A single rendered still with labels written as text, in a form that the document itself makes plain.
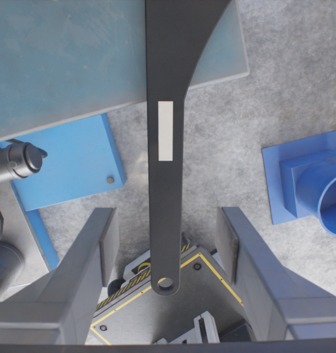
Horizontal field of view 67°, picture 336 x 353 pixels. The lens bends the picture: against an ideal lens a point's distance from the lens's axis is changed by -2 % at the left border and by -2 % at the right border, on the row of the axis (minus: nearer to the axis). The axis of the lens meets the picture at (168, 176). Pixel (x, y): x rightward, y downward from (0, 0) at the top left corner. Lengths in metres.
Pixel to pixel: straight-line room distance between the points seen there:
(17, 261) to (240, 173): 1.19
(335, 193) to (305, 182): 0.22
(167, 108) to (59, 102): 0.09
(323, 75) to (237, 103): 0.44
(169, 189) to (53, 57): 0.15
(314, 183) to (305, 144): 0.30
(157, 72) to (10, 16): 0.13
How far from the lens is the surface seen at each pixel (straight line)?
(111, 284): 1.55
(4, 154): 0.91
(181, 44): 0.23
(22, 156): 0.88
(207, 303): 1.33
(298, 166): 1.34
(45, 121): 0.25
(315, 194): 1.23
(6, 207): 1.44
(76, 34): 0.25
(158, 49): 0.23
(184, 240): 1.34
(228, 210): 0.16
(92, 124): 1.21
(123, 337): 1.47
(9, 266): 1.44
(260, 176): 1.44
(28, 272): 1.57
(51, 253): 1.59
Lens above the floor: 1.29
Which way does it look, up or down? 74 degrees down
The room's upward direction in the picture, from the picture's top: 175 degrees clockwise
